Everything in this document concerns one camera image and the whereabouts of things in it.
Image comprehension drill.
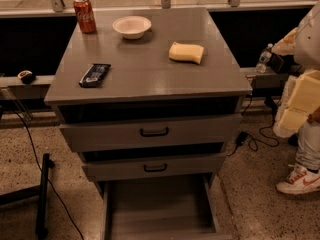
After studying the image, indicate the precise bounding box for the white paper bowl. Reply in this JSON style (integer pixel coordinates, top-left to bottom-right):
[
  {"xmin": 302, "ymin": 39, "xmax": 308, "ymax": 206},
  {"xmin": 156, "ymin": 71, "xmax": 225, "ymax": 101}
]
[{"xmin": 112, "ymin": 16, "xmax": 152, "ymax": 40}]

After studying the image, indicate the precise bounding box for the tape measure on ledge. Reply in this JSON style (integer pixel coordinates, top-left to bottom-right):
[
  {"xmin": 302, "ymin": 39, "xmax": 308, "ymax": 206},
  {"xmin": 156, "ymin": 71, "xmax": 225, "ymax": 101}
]
[{"xmin": 18, "ymin": 70, "xmax": 36, "ymax": 84}]

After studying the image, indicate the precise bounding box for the yellow sponge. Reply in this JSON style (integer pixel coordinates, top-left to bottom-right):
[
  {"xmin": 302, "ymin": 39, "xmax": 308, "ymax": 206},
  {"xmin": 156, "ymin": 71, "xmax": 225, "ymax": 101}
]
[{"xmin": 169, "ymin": 42, "xmax": 204, "ymax": 64}]

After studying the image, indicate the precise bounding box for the person in white trousers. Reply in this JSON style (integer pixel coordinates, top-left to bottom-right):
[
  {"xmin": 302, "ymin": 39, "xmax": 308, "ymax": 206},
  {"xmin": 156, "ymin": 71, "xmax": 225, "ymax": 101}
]
[{"xmin": 296, "ymin": 108, "xmax": 320, "ymax": 171}]

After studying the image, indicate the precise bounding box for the grey drawer cabinet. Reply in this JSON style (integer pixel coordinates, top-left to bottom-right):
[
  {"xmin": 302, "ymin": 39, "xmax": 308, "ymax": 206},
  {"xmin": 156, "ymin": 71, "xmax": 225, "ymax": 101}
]
[{"xmin": 44, "ymin": 7, "xmax": 253, "ymax": 192}]

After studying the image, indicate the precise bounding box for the black power adapter cable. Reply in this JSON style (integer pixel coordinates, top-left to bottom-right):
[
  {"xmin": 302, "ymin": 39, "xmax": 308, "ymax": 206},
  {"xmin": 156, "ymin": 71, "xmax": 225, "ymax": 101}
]
[{"xmin": 226, "ymin": 93, "xmax": 281, "ymax": 158}]

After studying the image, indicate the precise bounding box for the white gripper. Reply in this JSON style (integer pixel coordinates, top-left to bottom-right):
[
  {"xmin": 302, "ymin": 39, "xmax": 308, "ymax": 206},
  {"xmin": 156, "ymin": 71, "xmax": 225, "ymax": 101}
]
[{"xmin": 272, "ymin": 28, "xmax": 320, "ymax": 130}]

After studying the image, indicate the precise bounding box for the clear water bottle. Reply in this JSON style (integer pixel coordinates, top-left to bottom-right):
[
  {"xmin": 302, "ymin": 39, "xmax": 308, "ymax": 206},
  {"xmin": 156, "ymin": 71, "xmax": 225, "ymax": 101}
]
[{"xmin": 256, "ymin": 43, "xmax": 273, "ymax": 73}]

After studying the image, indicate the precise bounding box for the black metal stand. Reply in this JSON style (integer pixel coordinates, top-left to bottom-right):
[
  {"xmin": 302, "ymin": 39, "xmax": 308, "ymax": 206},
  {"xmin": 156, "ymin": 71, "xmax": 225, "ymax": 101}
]
[{"xmin": 0, "ymin": 153, "xmax": 55, "ymax": 240}]

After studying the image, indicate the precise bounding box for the grey top drawer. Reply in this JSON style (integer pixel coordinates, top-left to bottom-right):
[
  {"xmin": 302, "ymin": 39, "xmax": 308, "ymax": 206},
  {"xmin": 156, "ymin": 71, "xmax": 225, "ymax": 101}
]
[{"xmin": 60, "ymin": 114, "xmax": 242, "ymax": 152}]

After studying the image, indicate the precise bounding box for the small black box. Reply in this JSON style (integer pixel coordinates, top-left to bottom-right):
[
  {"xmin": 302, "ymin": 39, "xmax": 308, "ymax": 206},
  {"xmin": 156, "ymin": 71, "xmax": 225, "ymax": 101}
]
[{"xmin": 269, "ymin": 54, "xmax": 294, "ymax": 74}]

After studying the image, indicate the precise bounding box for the grey middle drawer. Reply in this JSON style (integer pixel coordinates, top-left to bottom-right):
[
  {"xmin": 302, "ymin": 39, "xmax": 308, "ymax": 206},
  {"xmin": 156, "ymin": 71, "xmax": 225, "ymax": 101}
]
[{"xmin": 82, "ymin": 153, "xmax": 226, "ymax": 182}]

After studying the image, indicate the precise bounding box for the white orange sneaker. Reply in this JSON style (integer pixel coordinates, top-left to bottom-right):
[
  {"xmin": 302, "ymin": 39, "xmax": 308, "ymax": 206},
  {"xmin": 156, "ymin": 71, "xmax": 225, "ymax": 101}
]
[{"xmin": 276, "ymin": 164, "xmax": 320, "ymax": 195}]

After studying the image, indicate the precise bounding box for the grey open bottom drawer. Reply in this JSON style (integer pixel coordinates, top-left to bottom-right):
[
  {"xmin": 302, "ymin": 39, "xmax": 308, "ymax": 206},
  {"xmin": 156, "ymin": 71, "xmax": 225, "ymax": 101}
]
[{"xmin": 101, "ymin": 174, "xmax": 233, "ymax": 240}]

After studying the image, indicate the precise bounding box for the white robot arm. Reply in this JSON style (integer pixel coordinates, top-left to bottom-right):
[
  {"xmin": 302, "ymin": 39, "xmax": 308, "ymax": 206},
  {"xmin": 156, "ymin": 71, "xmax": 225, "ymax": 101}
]
[{"xmin": 272, "ymin": 2, "xmax": 320, "ymax": 138}]

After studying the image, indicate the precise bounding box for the black floor cable left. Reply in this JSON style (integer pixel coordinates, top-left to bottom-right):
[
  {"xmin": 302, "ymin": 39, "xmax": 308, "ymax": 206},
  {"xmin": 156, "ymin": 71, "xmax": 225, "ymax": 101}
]
[{"xmin": 0, "ymin": 106, "xmax": 85, "ymax": 240}]

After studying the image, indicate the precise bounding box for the red cola can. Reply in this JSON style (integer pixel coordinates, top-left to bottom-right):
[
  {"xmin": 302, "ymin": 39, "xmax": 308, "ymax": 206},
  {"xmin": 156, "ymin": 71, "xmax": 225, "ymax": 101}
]
[{"xmin": 73, "ymin": 0, "xmax": 96, "ymax": 34}]

